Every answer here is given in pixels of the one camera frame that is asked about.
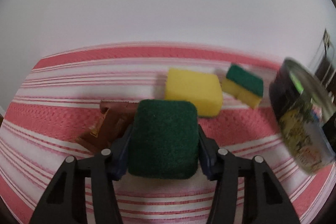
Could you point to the red candy packet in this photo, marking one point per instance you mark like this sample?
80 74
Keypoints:
114 120

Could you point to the wall power socket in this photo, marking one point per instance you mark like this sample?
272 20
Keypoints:
326 39

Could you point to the far yellow green sponge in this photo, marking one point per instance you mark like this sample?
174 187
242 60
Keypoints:
246 87

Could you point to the red white striped tablecloth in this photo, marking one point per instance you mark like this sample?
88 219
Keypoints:
59 100

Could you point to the green-top yellow sponge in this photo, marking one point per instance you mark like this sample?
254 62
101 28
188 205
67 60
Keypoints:
164 140

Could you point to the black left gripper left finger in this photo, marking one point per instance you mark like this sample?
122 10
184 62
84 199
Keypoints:
65 198

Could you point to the yellow sponge at back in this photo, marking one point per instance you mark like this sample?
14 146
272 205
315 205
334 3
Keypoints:
201 89

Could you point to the round cookie tin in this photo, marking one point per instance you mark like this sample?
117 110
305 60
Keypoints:
305 115

